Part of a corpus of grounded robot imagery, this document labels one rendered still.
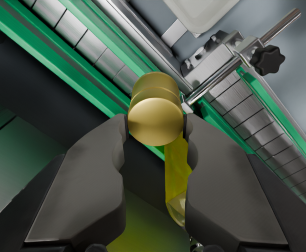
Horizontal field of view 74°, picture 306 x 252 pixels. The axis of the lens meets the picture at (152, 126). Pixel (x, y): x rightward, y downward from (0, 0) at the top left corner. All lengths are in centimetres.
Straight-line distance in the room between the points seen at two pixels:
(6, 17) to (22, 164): 18
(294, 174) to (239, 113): 21
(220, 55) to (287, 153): 26
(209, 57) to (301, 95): 32
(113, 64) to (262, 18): 32
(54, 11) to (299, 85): 53
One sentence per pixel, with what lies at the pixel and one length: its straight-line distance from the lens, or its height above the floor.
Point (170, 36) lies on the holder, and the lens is 46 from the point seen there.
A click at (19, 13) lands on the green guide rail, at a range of 36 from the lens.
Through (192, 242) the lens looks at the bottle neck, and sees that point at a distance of 22.
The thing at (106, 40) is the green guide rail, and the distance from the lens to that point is 26.
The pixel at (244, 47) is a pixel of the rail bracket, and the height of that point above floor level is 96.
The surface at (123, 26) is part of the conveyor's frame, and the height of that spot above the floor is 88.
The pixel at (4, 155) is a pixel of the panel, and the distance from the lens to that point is 29.
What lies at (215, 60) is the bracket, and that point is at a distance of 35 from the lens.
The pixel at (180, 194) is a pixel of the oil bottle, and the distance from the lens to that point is 23.
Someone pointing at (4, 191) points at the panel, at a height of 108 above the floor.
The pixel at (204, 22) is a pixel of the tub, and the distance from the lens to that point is 39.
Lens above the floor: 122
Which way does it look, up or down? 59 degrees down
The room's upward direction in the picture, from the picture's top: 176 degrees counter-clockwise
